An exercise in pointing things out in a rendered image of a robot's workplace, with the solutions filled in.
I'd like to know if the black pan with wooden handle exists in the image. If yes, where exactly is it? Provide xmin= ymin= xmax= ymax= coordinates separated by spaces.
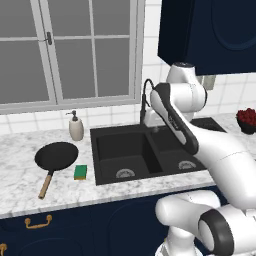
xmin=34 ymin=141 xmax=80 ymax=201

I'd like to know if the grey framed window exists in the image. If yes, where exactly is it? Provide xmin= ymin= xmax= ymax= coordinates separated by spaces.
xmin=0 ymin=0 xmax=146 ymax=115

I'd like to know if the beige soap dispenser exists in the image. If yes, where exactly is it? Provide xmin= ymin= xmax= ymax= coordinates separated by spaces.
xmin=65 ymin=109 xmax=85 ymax=142

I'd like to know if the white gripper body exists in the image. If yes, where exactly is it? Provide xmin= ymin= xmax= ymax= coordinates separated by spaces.
xmin=144 ymin=107 xmax=167 ymax=130

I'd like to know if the green and yellow sponge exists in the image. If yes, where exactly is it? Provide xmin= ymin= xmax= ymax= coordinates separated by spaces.
xmin=73 ymin=164 xmax=88 ymax=181

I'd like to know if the dark blue cupboard door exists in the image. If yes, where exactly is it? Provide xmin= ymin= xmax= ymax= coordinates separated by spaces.
xmin=106 ymin=196 xmax=174 ymax=256

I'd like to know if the black curved tap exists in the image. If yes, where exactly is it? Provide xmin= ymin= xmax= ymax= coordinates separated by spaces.
xmin=139 ymin=78 xmax=156 ymax=126

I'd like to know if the black double sink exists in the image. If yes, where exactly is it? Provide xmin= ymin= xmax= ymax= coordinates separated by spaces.
xmin=89 ymin=116 xmax=228 ymax=186

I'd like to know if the grey window handle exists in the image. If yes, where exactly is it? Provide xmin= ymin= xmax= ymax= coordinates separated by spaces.
xmin=38 ymin=31 xmax=54 ymax=46

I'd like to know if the dark blue drawer front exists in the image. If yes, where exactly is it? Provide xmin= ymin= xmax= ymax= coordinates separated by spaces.
xmin=0 ymin=203 xmax=109 ymax=243

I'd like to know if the dark blue wall cupboard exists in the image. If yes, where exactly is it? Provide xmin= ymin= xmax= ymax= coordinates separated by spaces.
xmin=157 ymin=0 xmax=256 ymax=76

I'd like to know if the grey wall socket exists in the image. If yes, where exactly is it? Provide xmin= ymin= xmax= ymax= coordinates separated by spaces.
xmin=201 ymin=74 xmax=217 ymax=91

